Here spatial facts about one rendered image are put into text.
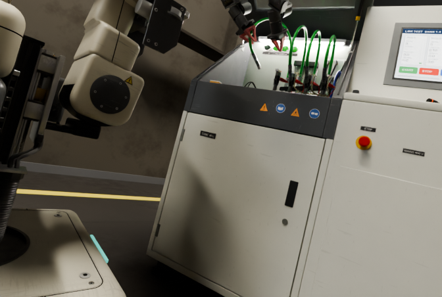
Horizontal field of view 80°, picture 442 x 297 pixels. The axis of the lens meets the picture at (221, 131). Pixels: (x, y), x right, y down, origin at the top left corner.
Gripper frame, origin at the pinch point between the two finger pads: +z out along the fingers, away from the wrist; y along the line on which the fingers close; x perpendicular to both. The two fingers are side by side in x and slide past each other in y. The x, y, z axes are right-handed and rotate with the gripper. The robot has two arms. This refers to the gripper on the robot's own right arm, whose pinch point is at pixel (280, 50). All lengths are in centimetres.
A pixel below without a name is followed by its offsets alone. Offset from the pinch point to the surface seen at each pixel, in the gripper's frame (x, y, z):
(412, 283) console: -70, -61, 56
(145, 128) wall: 202, 4, 88
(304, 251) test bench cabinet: -39, -69, 52
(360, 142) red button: -49, -38, 21
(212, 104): 13.4, -44.1, 8.7
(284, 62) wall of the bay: 14.8, 26.3, 17.8
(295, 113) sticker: -24.1, -35.2, 14.0
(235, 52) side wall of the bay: 32.9, 3.6, 1.4
